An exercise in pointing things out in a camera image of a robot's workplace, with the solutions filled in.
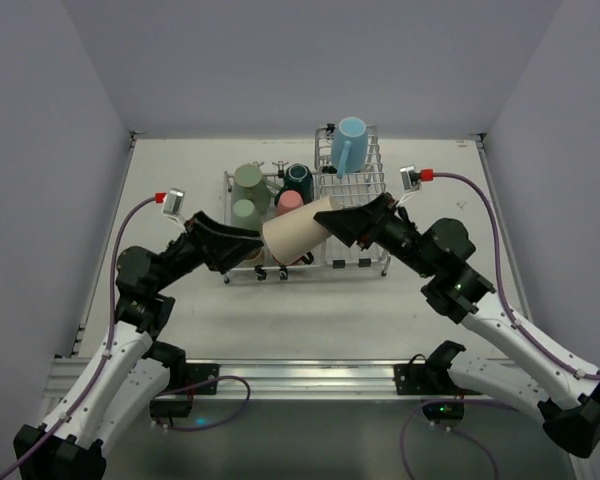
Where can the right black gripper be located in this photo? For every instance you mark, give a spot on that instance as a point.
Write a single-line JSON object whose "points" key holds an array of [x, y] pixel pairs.
{"points": [[381, 220]]}

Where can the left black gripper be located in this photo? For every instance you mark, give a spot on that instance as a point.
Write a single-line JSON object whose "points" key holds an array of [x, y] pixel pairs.
{"points": [[196, 240]]}

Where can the tall beige cup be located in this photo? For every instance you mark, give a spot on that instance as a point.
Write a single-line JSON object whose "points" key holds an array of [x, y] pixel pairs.
{"points": [[291, 235]]}

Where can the light blue mug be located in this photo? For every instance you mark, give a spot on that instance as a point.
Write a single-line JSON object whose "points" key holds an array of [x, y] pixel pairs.
{"points": [[349, 146]]}

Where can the cream brown cup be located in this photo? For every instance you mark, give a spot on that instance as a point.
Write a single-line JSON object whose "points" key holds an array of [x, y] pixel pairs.
{"points": [[258, 259]]}

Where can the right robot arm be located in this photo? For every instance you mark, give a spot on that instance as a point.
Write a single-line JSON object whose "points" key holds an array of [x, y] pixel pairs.
{"points": [[550, 384]]}

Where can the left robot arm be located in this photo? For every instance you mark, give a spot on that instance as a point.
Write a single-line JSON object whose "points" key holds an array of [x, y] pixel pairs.
{"points": [[131, 366]]}

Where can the light green cup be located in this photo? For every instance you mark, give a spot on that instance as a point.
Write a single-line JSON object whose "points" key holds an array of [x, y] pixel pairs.
{"points": [[245, 215]]}

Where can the red mug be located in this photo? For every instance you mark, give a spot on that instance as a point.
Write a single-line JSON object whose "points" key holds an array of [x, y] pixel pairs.
{"points": [[306, 259]]}

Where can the sage green mug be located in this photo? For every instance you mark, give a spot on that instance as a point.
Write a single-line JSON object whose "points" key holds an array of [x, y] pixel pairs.
{"points": [[249, 183]]}

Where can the pink cup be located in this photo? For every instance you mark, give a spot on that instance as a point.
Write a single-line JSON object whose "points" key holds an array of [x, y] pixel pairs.
{"points": [[288, 201]]}

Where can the dark teal mug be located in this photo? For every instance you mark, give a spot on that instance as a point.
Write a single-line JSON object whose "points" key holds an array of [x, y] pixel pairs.
{"points": [[299, 178]]}

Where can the left controller box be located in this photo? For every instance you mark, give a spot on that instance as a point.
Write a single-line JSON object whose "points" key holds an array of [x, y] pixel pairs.
{"points": [[161, 410]]}

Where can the controller box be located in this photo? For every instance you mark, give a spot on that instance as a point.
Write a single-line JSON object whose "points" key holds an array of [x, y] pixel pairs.
{"points": [[161, 410], [443, 413]]}

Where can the right controller box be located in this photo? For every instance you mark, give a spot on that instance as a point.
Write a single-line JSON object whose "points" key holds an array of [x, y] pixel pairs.
{"points": [[443, 413]]}

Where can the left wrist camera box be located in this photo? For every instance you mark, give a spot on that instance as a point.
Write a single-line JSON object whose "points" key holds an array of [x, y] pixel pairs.
{"points": [[173, 202]]}

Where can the silver wire dish rack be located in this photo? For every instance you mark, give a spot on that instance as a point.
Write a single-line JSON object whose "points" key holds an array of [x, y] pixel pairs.
{"points": [[353, 190]]}

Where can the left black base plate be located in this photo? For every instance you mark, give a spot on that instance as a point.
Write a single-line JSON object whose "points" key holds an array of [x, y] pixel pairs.
{"points": [[200, 372]]}

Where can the aluminium mounting rail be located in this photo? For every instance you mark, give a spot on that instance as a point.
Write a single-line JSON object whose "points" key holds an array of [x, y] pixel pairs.
{"points": [[275, 380]]}

